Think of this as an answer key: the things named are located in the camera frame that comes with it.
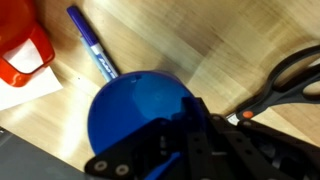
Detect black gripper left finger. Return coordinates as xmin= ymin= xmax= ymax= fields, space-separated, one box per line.
xmin=84 ymin=117 xmax=188 ymax=180

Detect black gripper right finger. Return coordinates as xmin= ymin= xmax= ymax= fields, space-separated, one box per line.
xmin=181 ymin=97 xmax=301 ymax=180

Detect blue plastic cup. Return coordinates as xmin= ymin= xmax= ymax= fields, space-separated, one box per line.
xmin=87 ymin=69 xmax=209 ymax=180

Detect black scissors orange pivot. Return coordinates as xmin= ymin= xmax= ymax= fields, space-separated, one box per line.
xmin=226 ymin=44 xmax=320 ymax=126

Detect white paper sheet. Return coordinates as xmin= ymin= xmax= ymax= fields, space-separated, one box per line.
xmin=0 ymin=38 xmax=64 ymax=112

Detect blue capped whiteboard marker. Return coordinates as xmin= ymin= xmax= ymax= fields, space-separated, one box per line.
xmin=65 ymin=4 xmax=121 ymax=79

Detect red mug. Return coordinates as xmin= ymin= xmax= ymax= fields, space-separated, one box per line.
xmin=0 ymin=0 xmax=56 ymax=88

